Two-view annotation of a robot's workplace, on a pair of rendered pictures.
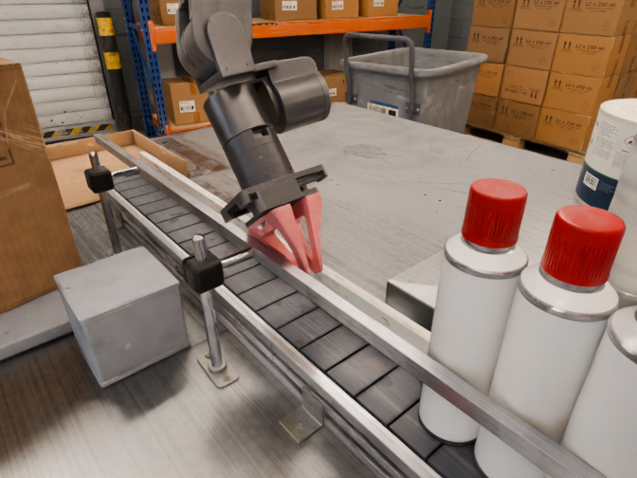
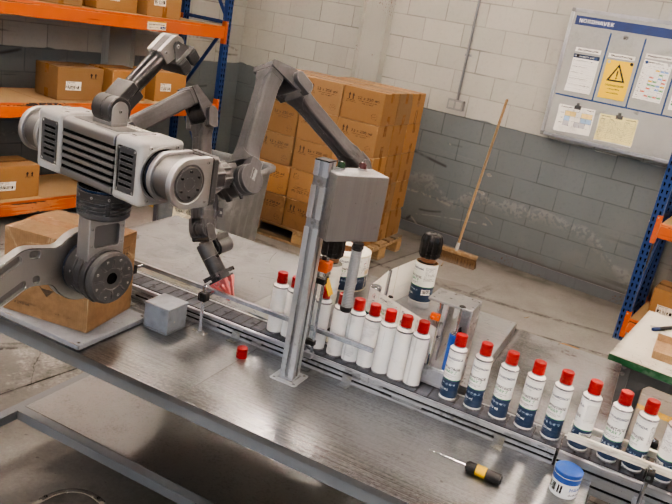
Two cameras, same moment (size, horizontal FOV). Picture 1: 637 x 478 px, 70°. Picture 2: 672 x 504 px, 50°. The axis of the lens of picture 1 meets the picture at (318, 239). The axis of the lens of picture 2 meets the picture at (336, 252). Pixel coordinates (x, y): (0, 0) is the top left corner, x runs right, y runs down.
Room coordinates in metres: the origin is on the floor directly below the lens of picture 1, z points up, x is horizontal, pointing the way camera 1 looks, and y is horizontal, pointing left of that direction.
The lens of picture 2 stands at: (-1.71, 0.69, 1.86)
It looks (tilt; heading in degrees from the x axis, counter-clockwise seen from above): 18 degrees down; 334
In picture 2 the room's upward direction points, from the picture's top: 10 degrees clockwise
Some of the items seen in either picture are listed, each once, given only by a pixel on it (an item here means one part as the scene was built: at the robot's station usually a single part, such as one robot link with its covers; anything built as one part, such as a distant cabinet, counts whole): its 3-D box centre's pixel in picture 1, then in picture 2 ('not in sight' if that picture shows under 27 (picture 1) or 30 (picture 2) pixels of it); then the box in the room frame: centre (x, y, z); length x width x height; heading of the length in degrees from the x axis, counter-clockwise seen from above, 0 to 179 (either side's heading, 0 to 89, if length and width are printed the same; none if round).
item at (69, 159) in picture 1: (100, 164); not in sight; (0.93, 0.47, 0.85); 0.30 x 0.26 x 0.04; 40
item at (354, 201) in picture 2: not in sight; (349, 204); (0.03, -0.18, 1.38); 0.17 x 0.10 x 0.19; 95
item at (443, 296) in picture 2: not in sight; (455, 299); (-0.09, -0.52, 1.14); 0.14 x 0.11 x 0.01; 40
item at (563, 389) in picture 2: not in sight; (558, 404); (-0.43, -0.68, 0.98); 0.05 x 0.05 x 0.20
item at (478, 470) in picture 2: not in sight; (464, 464); (-0.46, -0.39, 0.84); 0.20 x 0.03 x 0.03; 39
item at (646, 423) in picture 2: not in sight; (642, 434); (-0.60, -0.83, 0.98); 0.05 x 0.05 x 0.20
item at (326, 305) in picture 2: not in sight; (321, 317); (0.13, -0.21, 0.98); 0.05 x 0.05 x 0.20
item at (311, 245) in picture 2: not in sight; (306, 273); (0.04, -0.09, 1.16); 0.04 x 0.04 x 0.67; 40
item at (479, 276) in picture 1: (470, 321); (278, 301); (0.25, -0.11, 0.98); 0.05 x 0.05 x 0.20
